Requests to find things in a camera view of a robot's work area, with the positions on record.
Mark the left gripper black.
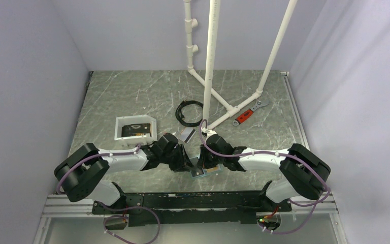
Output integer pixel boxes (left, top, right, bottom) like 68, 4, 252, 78
161, 144, 195, 172

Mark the green card holder wallet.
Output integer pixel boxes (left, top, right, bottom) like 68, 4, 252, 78
189, 157, 223, 178

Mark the white plastic card tray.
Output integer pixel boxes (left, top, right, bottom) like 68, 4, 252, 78
114, 114, 157, 146

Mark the silver grey card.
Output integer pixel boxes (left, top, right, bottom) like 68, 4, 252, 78
190, 169, 205, 178

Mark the gold VIP card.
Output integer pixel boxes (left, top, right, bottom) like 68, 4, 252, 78
205, 164, 222, 174

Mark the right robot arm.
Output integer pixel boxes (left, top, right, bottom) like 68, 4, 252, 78
200, 134, 331, 211

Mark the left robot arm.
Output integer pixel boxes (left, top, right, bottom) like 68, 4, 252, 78
54, 133, 193, 214

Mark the black card in tray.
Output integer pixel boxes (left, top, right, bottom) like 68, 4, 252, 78
121, 123, 151, 137

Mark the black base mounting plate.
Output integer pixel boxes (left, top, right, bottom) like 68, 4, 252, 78
92, 190, 291, 227

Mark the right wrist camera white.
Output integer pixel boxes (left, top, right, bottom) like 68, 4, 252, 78
201, 127, 216, 137

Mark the coiled black cable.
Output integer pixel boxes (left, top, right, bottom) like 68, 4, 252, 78
175, 99, 205, 128

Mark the red handled adjustable wrench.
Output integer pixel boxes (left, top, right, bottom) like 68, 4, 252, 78
232, 100, 269, 126

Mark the white PVC pipe frame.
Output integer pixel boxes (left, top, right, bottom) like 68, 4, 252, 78
183, 0, 299, 136

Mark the aluminium rail frame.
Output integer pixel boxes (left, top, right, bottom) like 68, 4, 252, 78
34, 193, 348, 243

